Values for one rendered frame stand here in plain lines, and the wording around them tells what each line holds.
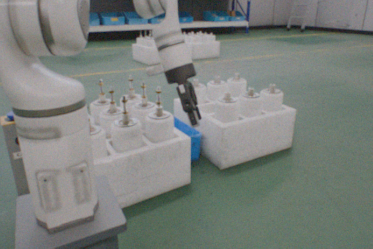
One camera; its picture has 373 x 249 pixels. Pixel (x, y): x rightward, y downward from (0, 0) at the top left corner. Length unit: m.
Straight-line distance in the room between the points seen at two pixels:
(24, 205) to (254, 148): 0.89
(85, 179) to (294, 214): 0.71
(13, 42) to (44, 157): 0.14
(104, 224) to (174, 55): 0.40
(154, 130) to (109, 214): 0.51
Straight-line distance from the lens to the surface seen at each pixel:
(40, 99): 0.39
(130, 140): 0.91
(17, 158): 0.91
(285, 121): 1.29
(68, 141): 0.41
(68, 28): 0.36
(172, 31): 0.70
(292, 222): 0.96
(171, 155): 0.97
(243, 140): 1.16
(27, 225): 0.51
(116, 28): 5.36
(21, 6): 0.38
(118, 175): 0.91
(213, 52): 3.54
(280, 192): 1.08
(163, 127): 0.94
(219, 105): 1.11
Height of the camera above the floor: 0.60
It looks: 20 degrees down
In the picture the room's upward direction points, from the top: straight up
